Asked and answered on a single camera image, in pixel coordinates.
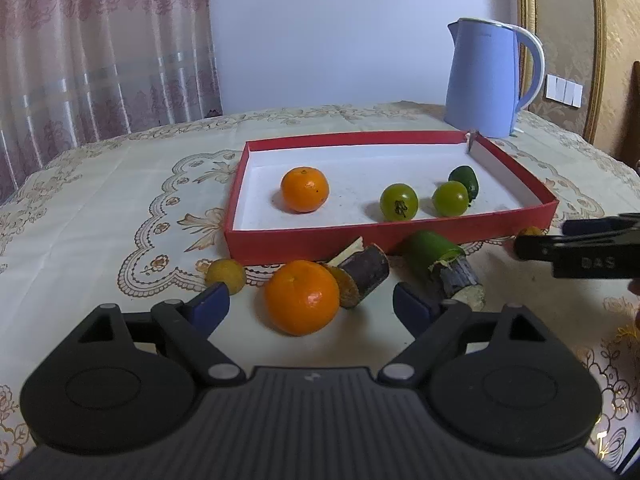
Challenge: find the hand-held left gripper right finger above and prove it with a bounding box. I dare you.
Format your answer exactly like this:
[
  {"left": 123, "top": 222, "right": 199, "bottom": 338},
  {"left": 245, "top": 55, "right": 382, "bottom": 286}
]
[{"left": 377, "top": 281, "right": 561, "bottom": 387}]

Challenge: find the dark sugarcane stump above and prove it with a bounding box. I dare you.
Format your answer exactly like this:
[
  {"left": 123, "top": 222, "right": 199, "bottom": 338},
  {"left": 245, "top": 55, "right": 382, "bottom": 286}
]
[{"left": 431, "top": 255, "right": 486, "bottom": 311}]

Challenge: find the white wall switch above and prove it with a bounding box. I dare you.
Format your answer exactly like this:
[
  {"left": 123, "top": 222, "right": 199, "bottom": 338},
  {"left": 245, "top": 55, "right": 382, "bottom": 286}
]
[{"left": 544, "top": 74, "right": 584, "bottom": 107}]

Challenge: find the green tomato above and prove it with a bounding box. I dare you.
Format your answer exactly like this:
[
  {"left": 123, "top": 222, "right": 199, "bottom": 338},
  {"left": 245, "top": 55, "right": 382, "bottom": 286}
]
[
  {"left": 432, "top": 180, "right": 471, "bottom": 218},
  {"left": 379, "top": 183, "right": 419, "bottom": 222}
]

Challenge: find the dark wooden furniture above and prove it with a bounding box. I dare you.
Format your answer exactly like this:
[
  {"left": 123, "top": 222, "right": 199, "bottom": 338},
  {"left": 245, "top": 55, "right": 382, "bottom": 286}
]
[{"left": 619, "top": 60, "right": 640, "bottom": 176}]

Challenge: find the light blue electric kettle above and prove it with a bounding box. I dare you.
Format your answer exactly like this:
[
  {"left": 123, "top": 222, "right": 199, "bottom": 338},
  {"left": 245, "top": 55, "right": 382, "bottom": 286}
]
[{"left": 444, "top": 17, "right": 546, "bottom": 139}]

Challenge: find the dark green feijoa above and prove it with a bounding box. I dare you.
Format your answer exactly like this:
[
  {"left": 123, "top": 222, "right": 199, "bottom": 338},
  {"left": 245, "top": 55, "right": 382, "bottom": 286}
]
[{"left": 448, "top": 166, "right": 480, "bottom": 202}]

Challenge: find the dark sugarcane piece with sliver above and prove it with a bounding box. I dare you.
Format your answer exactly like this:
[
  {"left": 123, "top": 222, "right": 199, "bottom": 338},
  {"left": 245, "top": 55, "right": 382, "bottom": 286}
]
[{"left": 325, "top": 237, "right": 391, "bottom": 309}]

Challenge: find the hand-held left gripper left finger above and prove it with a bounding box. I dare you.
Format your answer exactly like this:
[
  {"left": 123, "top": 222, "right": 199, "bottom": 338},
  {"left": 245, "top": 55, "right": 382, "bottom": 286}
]
[{"left": 65, "top": 281, "right": 247, "bottom": 387}]

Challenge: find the green sugarcane piece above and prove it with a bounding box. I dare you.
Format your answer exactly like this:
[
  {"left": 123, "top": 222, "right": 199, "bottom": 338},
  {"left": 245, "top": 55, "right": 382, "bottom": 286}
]
[{"left": 402, "top": 230, "right": 466, "bottom": 281}]

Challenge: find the pink floral curtain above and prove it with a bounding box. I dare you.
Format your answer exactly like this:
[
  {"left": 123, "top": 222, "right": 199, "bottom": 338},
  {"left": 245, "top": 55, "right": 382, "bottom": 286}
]
[{"left": 0, "top": 0, "right": 223, "bottom": 206}]

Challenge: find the red cardboard box tray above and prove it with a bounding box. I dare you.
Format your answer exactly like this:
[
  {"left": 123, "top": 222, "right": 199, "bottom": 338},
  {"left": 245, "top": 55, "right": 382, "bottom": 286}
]
[{"left": 223, "top": 130, "right": 560, "bottom": 266}]

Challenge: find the orange mandarin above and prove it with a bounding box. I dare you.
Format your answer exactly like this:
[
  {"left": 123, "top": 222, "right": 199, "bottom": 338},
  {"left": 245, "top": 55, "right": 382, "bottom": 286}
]
[
  {"left": 280, "top": 166, "right": 330, "bottom": 214},
  {"left": 263, "top": 260, "right": 341, "bottom": 337}
]

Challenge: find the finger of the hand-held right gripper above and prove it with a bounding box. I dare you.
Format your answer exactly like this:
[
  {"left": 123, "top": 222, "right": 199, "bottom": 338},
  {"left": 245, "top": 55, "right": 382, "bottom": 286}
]
[
  {"left": 562, "top": 212, "right": 640, "bottom": 237},
  {"left": 514, "top": 234, "right": 640, "bottom": 263}
]

